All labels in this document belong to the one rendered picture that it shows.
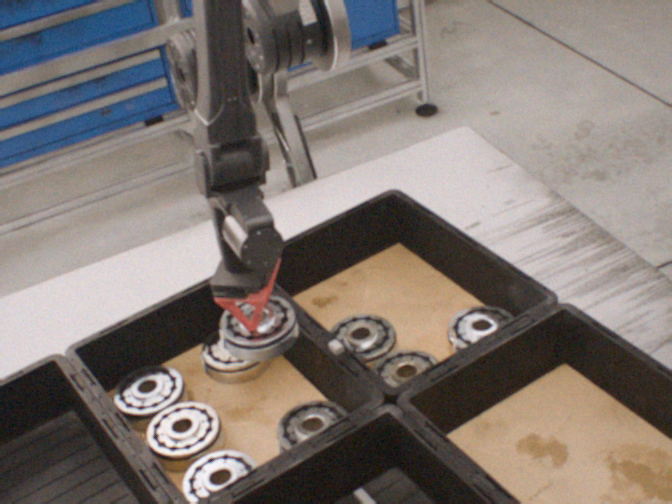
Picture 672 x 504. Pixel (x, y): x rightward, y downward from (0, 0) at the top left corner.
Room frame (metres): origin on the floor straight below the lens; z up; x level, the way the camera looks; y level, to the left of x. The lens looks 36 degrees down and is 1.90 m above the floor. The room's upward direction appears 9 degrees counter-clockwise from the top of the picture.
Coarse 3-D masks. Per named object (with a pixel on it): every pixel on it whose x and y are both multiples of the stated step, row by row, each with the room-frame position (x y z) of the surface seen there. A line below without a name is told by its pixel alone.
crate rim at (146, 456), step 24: (192, 288) 1.31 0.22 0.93; (144, 312) 1.27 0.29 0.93; (96, 336) 1.23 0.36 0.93; (312, 336) 1.15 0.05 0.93; (72, 360) 1.19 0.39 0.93; (336, 360) 1.10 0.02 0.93; (96, 384) 1.13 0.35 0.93; (360, 384) 1.04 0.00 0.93; (360, 408) 1.00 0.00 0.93; (144, 456) 0.98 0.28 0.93; (288, 456) 0.94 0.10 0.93; (168, 480) 0.93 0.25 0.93; (240, 480) 0.91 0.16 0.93
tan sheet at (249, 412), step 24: (192, 360) 1.26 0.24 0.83; (192, 384) 1.21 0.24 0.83; (216, 384) 1.20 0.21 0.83; (240, 384) 1.19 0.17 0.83; (264, 384) 1.18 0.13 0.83; (288, 384) 1.17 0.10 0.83; (216, 408) 1.15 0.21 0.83; (240, 408) 1.14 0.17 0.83; (264, 408) 1.13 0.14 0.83; (288, 408) 1.12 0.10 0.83; (144, 432) 1.12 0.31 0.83; (240, 432) 1.09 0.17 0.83; (264, 432) 1.08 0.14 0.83; (264, 456) 1.04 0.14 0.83
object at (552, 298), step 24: (384, 192) 1.49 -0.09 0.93; (336, 216) 1.44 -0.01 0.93; (432, 216) 1.39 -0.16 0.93; (288, 240) 1.39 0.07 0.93; (504, 264) 1.24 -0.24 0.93; (528, 312) 1.13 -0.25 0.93; (360, 360) 1.09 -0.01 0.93; (456, 360) 1.06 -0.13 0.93; (384, 384) 1.03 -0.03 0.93; (408, 384) 1.03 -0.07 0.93
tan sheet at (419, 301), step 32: (384, 256) 1.45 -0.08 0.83; (416, 256) 1.43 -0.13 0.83; (320, 288) 1.39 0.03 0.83; (352, 288) 1.37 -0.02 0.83; (384, 288) 1.36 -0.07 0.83; (416, 288) 1.35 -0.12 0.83; (448, 288) 1.33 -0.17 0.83; (320, 320) 1.31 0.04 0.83; (416, 320) 1.27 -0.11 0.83; (448, 320) 1.26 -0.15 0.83; (448, 352) 1.19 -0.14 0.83
